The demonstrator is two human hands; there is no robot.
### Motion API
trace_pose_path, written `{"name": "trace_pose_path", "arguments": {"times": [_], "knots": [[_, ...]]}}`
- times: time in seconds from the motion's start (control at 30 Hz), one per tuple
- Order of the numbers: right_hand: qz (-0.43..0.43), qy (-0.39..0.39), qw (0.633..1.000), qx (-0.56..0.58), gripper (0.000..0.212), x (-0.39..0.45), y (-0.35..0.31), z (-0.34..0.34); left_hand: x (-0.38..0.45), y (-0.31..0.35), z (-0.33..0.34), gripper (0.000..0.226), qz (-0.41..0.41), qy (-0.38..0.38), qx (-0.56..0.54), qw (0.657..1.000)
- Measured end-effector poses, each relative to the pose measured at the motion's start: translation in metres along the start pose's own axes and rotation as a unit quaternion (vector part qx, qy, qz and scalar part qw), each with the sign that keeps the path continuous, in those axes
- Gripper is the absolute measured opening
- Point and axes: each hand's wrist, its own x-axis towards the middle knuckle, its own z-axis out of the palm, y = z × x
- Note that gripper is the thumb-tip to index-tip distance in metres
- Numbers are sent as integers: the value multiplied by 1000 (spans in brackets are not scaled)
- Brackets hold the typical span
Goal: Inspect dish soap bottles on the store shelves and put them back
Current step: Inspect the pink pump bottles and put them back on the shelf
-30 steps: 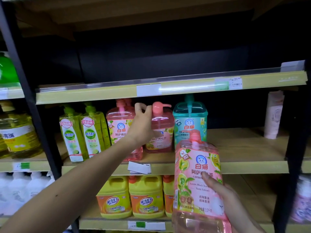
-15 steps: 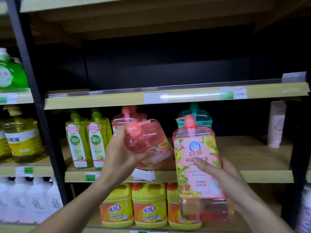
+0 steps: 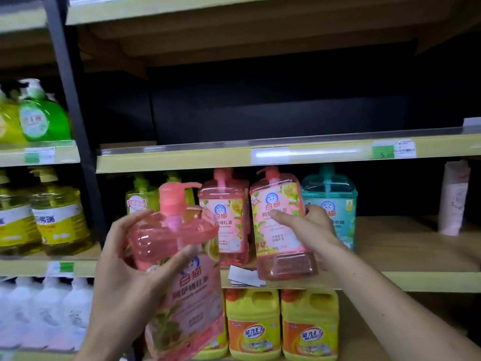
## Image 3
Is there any round green hand wash bottle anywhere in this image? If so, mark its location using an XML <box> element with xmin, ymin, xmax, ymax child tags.
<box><xmin>18</xmin><ymin>78</ymin><xmax>72</xmax><ymax>142</ymax></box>

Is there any person's right forearm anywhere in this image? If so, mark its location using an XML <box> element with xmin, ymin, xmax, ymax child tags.
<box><xmin>319</xmin><ymin>240</ymin><xmax>481</xmax><ymax>361</ymax></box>

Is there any teal green detergent bottle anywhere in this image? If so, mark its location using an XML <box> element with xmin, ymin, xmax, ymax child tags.
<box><xmin>300</xmin><ymin>164</ymin><xmax>358</xmax><ymax>252</ymax></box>

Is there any plain white label card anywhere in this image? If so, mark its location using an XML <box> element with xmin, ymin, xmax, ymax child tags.
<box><xmin>228</xmin><ymin>265</ymin><xmax>267</xmax><ymax>288</ymax></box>

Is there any person's left hand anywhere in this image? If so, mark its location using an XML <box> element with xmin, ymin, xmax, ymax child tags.
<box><xmin>83</xmin><ymin>209</ymin><xmax>200</xmax><ymax>348</ymax></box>

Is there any white baby label bottle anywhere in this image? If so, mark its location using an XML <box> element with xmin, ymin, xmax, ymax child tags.
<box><xmin>0</xmin><ymin>277</ymin><xmax>37</xmax><ymax>348</ymax></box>
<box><xmin>21</xmin><ymin>277</ymin><xmax>70</xmax><ymax>350</ymax></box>

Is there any wooden shelf rack black frame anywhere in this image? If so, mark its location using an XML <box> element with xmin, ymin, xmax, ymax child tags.
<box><xmin>0</xmin><ymin>0</ymin><xmax>481</xmax><ymax>361</ymax></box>

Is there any person's right hand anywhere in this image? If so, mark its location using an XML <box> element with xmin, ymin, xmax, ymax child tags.
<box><xmin>270</xmin><ymin>205</ymin><xmax>341</xmax><ymax>256</ymax></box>

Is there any green white price tag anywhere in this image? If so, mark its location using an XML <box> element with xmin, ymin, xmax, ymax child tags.
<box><xmin>45</xmin><ymin>262</ymin><xmax>75</xmax><ymax>278</ymax></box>
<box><xmin>372</xmin><ymin>139</ymin><xmax>417</xmax><ymax>160</ymax></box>
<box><xmin>24</xmin><ymin>147</ymin><xmax>56</xmax><ymax>165</ymax></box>

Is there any yellow dish soap pump bottle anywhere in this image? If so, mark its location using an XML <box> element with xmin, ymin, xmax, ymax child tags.
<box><xmin>29</xmin><ymin>165</ymin><xmax>93</xmax><ymax>256</ymax></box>
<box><xmin>0</xmin><ymin>170</ymin><xmax>42</xmax><ymax>256</ymax></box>

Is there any slim green dish soap bottle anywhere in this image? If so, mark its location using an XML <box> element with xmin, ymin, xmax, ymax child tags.
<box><xmin>125</xmin><ymin>174</ymin><xmax>160</xmax><ymax>216</ymax></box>

